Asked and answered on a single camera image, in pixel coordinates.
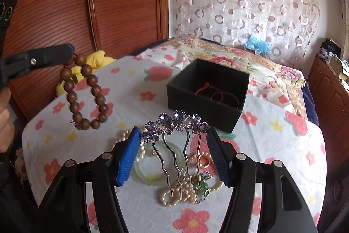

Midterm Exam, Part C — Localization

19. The wooden sideboard cabinet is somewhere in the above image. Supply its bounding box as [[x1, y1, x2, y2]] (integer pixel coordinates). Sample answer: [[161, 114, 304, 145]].
[[308, 57, 349, 170]]

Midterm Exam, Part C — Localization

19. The brown wooden wardrobe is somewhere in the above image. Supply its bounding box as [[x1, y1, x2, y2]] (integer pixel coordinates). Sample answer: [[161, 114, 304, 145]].
[[0, 0, 169, 124]]

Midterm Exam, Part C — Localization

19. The pink circle pattern curtain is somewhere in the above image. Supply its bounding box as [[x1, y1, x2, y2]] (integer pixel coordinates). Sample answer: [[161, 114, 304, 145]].
[[169, 0, 320, 67]]

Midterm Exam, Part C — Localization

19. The black open jewelry box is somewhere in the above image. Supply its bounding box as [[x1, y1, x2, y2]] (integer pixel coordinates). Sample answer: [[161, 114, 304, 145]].
[[167, 59, 250, 133]]

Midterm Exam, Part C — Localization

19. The red string bracelet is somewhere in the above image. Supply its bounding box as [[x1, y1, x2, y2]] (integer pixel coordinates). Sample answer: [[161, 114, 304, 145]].
[[194, 81, 225, 104]]

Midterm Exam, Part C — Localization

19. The purple crystal hair comb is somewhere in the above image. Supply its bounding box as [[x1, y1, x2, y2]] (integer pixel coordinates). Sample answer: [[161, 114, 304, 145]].
[[141, 109, 209, 196]]

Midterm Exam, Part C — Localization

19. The brown wooden bead bracelet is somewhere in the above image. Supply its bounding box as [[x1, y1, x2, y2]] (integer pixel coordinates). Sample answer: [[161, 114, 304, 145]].
[[60, 52, 109, 131]]

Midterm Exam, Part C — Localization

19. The green jade bangle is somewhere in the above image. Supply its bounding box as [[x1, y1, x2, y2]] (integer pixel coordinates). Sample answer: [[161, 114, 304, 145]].
[[134, 141, 178, 187]]

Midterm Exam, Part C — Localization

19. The blue plush toy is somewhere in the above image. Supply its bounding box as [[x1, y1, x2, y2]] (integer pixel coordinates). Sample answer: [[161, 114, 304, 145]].
[[243, 34, 270, 56]]

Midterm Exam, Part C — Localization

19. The white pearl necklace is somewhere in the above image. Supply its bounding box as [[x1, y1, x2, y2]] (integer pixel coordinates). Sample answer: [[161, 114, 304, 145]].
[[113, 127, 224, 208]]

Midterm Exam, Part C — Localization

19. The green pendant pearl necklace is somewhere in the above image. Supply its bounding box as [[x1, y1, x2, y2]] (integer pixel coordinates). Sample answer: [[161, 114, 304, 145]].
[[190, 171, 214, 204]]

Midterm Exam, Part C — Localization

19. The person's left hand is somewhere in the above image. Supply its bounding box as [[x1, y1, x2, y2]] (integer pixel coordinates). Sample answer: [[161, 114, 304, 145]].
[[0, 86, 15, 153]]

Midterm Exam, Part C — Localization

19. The pile of books and papers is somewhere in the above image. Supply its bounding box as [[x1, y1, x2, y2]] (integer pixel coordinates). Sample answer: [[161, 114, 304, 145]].
[[318, 38, 348, 82]]

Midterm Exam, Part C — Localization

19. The strawberry flower print sheet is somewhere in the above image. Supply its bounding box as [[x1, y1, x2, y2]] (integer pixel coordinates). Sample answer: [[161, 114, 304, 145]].
[[22, 56, 327, 232]]

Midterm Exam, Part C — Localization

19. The yellow plush toy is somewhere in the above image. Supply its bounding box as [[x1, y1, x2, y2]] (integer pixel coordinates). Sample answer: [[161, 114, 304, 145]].
[[56, 50, 116, 96]]

